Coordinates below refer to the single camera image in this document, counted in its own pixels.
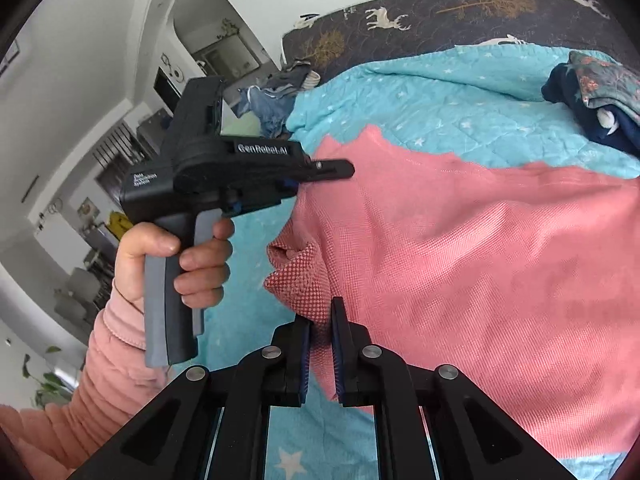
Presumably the cyan star quilt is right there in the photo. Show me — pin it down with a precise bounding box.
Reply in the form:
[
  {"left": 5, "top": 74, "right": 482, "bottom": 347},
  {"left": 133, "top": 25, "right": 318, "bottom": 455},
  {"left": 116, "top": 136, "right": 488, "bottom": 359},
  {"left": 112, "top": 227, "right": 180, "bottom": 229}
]
[{"left": 197, "top": 45, "right": 640, "bottom": 480}]

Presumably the arched doorway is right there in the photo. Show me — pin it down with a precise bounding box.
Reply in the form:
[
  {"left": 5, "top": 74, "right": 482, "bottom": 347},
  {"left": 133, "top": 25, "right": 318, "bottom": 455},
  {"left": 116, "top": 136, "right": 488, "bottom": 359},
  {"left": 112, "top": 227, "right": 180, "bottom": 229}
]
[{"left": 172, "top": 0, "right": 281, "bottom": 91}]

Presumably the pink knit garment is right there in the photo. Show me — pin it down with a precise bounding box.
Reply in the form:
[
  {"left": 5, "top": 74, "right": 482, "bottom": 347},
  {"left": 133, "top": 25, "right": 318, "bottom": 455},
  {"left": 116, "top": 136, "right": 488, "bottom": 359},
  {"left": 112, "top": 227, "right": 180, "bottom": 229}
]
[{"left": 263, "top": 125, "right": 640, "bottom": 461}]

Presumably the grey crumpled garment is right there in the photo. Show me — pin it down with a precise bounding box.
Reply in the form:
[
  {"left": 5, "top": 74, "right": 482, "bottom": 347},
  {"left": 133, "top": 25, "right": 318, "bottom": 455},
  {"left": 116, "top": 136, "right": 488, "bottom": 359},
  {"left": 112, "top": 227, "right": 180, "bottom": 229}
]
[{"left": 265, "top": 60, "right": 321, "bottom": 93}]

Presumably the grey floral folded garment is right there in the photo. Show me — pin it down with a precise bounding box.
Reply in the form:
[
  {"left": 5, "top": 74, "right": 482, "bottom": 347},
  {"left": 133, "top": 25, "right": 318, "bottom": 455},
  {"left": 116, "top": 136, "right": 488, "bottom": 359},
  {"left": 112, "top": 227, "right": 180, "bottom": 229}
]
[{"left": 569, "top": 50, "right": 640, "bottom": 126}]

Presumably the green houseplant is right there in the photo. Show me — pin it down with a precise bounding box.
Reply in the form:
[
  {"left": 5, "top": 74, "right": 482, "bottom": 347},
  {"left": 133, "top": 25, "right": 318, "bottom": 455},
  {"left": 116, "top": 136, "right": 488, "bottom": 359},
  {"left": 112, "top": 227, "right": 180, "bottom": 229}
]
[{"left": 20, "top": 345, "right": 66, "bottom": 411}]

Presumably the blue denim garment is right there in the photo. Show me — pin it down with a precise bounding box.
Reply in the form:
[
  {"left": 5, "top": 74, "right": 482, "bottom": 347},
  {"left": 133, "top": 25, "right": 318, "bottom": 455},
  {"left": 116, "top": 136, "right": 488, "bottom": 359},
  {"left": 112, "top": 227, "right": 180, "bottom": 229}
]
[{"left": 239, "top": 82, "right": 298, "bottom": 138}]

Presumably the person's left forearm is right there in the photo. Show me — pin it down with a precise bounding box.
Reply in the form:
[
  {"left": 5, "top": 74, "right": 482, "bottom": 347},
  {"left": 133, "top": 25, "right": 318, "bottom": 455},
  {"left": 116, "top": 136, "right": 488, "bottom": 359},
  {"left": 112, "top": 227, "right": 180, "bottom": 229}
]
[{"left": 0, "top": 280, "right": 171, "bottom": 480}]

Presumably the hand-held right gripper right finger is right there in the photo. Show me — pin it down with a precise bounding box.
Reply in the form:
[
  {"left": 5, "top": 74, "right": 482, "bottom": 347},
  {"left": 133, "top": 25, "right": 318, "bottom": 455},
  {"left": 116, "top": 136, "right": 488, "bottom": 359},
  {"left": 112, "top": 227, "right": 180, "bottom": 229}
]
[{"left": 331, "top": 297, "right": 576, "bottom": 480}]

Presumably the dark deer print bedsheet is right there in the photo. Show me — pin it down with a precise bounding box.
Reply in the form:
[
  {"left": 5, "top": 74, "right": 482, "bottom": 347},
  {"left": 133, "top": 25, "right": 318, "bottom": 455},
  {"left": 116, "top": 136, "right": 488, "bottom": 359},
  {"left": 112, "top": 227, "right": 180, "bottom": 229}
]
[{"left": 281, "top": 0, "right": 640, "bottom": 83}]

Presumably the yellow object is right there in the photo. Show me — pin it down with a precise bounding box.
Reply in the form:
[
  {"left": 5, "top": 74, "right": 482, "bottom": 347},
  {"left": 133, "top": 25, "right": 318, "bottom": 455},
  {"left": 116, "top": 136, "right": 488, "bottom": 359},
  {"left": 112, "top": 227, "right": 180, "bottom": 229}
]
[{"left": 107, "top": 212, "right": 131, "bottom": 238}]

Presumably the navy star folded garment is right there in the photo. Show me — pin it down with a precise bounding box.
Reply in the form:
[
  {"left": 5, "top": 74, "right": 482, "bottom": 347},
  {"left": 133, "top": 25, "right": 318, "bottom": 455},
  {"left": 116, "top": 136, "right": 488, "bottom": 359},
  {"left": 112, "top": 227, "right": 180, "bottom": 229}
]
[{"left": 542, "top": 62, "right": 640, "bottom": 153}]

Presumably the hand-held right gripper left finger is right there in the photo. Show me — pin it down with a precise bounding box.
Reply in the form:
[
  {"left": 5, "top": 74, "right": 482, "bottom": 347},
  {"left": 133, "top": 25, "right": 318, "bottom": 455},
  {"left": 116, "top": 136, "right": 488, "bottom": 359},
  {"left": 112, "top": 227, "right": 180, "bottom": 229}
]
[{"left": 67, "top": 316, "right": 313, "bottom": 480}]

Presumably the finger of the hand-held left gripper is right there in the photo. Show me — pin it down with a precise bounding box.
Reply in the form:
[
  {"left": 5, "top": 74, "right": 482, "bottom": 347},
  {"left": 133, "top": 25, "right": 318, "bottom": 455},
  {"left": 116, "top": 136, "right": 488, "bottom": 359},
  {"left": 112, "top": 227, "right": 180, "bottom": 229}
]
[{"left": 282, "top": 158, "right": 357, "bottom": 196}]

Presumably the person's left hand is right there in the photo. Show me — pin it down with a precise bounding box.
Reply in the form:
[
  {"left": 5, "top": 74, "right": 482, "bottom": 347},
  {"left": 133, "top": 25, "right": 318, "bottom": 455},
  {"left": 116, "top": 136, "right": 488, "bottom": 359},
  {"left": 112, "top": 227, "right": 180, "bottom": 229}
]
[{"left": 114, "top": 217, "right": 236, "bottom": 311}]

